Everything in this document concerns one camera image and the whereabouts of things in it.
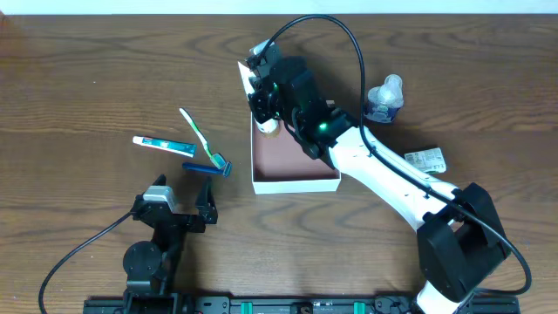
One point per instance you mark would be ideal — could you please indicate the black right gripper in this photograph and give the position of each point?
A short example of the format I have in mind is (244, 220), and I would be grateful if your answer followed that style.
(262, 101)

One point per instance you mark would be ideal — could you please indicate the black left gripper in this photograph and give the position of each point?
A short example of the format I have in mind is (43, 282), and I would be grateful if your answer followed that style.
(184, 218)

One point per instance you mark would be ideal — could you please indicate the white squeeze tube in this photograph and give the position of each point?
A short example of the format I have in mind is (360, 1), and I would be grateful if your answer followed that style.
(270, 128)

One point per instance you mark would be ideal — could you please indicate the clear bottle blue label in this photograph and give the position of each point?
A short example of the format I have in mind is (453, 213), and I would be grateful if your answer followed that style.
(386, 100)

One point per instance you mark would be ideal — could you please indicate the green white soap packet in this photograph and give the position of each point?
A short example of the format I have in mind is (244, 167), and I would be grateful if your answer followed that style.
(430, 161)

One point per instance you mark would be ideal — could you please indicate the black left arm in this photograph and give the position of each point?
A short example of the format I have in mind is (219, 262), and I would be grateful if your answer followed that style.
(151, 265)

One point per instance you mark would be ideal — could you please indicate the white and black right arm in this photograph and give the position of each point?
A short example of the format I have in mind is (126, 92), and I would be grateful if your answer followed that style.
(461, 240)

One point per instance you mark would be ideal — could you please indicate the small toothpaste tube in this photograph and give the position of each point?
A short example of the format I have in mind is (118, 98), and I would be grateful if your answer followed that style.
(170, 146)

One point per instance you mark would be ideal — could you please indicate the blue razor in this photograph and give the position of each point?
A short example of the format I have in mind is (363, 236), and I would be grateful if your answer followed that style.
(225, 171)

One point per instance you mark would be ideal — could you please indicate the green white toothbrush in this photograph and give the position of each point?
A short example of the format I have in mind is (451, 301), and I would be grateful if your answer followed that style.
(216, 158)

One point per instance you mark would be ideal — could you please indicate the white box pink inside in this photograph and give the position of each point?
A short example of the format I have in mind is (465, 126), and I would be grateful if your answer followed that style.
(279, 166)

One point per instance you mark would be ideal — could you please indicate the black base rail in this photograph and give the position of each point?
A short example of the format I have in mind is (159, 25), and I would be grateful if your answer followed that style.
(176, 304)

